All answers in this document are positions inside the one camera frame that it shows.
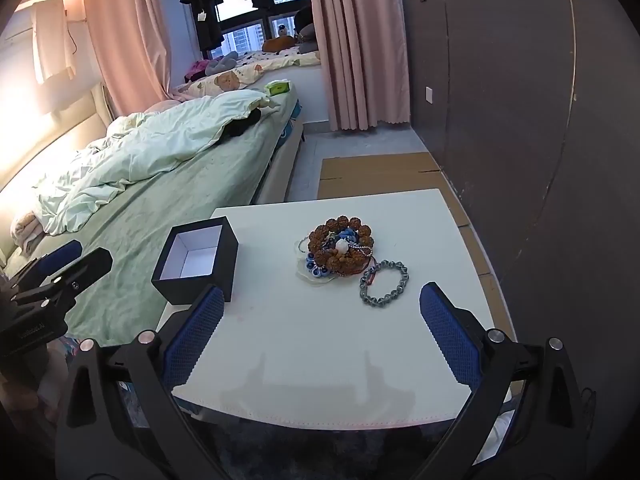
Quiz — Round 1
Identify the flattened cardboard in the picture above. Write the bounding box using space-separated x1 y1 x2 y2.
317 152 507 312

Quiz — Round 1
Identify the black cloth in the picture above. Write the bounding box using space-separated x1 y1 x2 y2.
222 108 264 139

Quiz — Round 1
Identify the brown bead bracelet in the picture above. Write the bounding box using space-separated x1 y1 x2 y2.
307 216 375 277

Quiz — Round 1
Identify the pink curtain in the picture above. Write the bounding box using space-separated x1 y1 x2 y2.
82 0 174 107
305 0 412 134

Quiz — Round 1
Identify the dark pillow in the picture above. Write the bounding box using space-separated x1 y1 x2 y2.
292 7 319 54

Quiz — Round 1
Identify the grey bead bracelet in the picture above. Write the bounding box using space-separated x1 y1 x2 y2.
359 259 408 309

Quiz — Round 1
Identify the green bed sheet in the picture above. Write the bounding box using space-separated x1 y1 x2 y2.
0 87 307 351

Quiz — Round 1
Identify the light green duvet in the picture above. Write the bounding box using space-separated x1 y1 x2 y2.
10 89 282 237

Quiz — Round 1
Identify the beige padded headboard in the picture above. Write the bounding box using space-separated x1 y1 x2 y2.
0 82 114 196

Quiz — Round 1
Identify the printed cartoon blanket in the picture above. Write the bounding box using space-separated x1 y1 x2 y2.
172 49 321 102

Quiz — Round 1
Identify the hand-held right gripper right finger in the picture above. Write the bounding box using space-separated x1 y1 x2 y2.
419 282 588 480

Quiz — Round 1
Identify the white hanging garment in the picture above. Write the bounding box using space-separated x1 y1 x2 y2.
31 0 77 84

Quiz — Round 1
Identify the pink plush toy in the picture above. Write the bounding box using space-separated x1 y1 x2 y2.
183 59 211 82

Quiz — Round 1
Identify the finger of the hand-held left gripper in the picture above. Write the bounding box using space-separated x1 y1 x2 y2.
10 239 84 286
11 247 114 312

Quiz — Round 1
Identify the blue bead bracelet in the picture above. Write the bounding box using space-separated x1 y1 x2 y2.
304 229 362 280

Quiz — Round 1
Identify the red cord bracelet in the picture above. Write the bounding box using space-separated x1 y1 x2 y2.
342 255 377 281

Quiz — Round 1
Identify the black gift box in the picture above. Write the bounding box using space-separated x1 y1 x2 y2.
151 216 239 306

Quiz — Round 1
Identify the brown plush toy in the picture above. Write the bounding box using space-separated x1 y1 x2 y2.
262 34 297 54

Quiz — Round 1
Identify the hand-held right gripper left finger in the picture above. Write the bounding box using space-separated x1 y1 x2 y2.
54 285 226 480

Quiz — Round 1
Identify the grey plush toy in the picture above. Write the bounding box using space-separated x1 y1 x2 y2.
205 51 240 75

